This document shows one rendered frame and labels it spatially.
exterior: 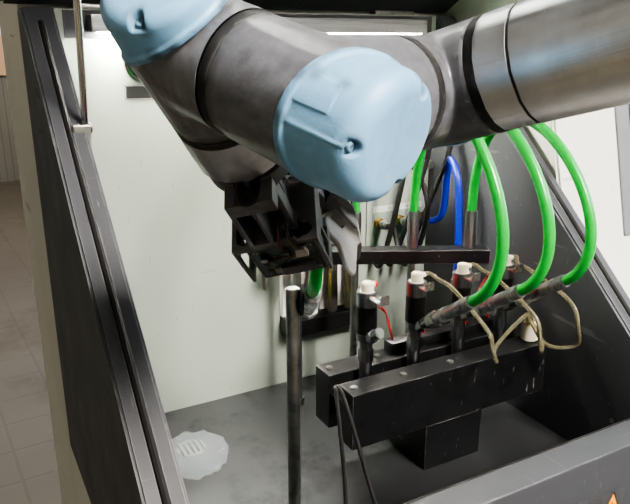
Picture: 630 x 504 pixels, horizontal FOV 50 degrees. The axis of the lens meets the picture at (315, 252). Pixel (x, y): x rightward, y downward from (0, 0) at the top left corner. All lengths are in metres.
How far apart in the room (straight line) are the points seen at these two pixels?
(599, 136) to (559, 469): 0.55
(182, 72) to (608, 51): 0.23
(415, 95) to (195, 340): 0.83
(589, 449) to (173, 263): 0.63
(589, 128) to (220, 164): 0.78
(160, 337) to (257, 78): 0.79
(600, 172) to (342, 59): 0.86
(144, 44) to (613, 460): 0.72
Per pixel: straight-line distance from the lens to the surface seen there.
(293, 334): 0.78
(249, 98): 0.36
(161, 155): 1.03
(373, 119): 0.33
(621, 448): 0.91
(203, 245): 1.08
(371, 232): 1.22
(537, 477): 0.83
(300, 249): 0.54
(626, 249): 1.22
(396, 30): 1.16
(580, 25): 0.41
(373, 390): 0.90
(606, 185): 1.18
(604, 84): 0.41
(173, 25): 0.39
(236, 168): 0.47
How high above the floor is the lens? 1.41
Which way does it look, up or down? 17 degrees down
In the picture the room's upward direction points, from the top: straight up
